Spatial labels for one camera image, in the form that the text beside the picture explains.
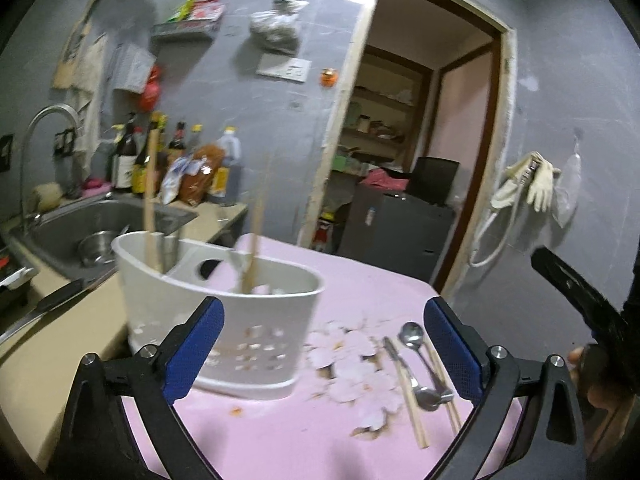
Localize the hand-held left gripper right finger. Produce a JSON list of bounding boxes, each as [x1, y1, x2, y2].
[[422, 296, 588, 480]]

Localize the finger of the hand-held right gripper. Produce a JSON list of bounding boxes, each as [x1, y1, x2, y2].
[[531, 246, 623, 333]]

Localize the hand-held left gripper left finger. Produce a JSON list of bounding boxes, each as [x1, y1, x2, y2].
[[47, 296, 226, 480]]

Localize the white perforated utensil holder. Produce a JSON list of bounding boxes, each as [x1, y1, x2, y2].
[[111, 230, 326, 402]]

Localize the person's right hand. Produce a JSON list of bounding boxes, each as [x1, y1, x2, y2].
[[567, 346, 628, 461]]

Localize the translucent plastic bag on hook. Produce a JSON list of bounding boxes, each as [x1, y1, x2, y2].
[[552, 141, 584, 229]]

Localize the beige rubber gloves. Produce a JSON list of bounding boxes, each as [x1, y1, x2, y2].
[[504, 151, 562, 213]]

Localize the pink flower print tablecloth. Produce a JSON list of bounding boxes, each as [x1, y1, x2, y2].
[[120, 234, 532, 480]]

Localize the grey cabinet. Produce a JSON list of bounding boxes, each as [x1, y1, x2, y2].
[[337, 179, 457, 284]]

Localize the steel bowl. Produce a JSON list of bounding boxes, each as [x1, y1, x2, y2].
[[77, 230, 126, 267]]

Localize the black monitor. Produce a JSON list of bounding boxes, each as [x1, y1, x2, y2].
[[407, 156, 460, 206]]

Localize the blue and white packet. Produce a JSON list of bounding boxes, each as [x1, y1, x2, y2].
[[159, 154, 197, 206]]

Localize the brown bread bag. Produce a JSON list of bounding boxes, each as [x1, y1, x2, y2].
[[177, 143, 227, 206]]

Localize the stainless steel sink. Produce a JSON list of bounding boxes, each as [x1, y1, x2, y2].
[[9, 197, 199, 282]]

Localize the red cloth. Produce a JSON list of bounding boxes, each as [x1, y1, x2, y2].
[[359, 167, 411, 192]]

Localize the black induction cooker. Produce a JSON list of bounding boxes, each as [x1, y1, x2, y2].
[[0, 247, 41, 312]]

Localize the pink soap dish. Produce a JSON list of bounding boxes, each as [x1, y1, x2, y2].
[[82, 177, 114, 199]]

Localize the dark bottle with white label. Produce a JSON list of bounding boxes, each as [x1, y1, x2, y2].
[[110, 124, 139, 194]]

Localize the dark soy sauce bottle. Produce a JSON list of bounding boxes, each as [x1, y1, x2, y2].
[[131, 112, 169, 197]]

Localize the dark bottle with red cap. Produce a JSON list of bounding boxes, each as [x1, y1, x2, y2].
[[167, 120, 187, 162]]

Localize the beige loofah sponge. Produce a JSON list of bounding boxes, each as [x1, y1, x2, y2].
[[31, 182, 66, 212]]

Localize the chrome gooseneck faucet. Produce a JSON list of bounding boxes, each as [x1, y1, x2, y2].
[[18, 103, 84, 234]]

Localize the wooden shelf unit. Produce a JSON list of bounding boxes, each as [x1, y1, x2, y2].
[[332, 44, 434, 177]]

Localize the red plastic bag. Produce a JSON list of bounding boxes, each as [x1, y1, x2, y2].
[[138, 64, 164, 114]]

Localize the hanging beige cloth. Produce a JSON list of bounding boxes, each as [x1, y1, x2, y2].
[[69, 32, 109, 162]]

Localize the wooden cutting board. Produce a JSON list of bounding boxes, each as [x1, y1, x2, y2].
[[52, 0, 101, 91]]

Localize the hanging clear plastic bag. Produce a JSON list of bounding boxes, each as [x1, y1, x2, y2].
[[248, 0, 311, 54]]

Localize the red packet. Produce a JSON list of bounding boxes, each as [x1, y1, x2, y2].
[[192, 0, 224, 22]]

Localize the green packet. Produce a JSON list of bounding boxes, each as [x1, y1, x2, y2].
[[172, 0, 201, 24]]

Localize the white hose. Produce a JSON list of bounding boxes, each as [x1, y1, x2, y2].
[[468, 159, 532, 268]]

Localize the metal spatula with black handle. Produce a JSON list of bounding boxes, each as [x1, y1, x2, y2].
[[0, 278, 86, 347]]

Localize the wooden door frame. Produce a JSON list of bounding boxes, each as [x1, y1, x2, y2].
[[297, 0, 517, 302]]

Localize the black wall outlet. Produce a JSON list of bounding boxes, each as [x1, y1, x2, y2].
[[53, 127, 76, 156]]

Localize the white perforated wall box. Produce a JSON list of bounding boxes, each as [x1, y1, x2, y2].
[[112, 42, 157, 94]]

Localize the white wall socket panel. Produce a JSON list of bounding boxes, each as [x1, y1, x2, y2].
[[255, 53, 312, 84]]

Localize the grey wall shelf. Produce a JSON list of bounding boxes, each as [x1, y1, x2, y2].
[[149, 17, 221, 44]]

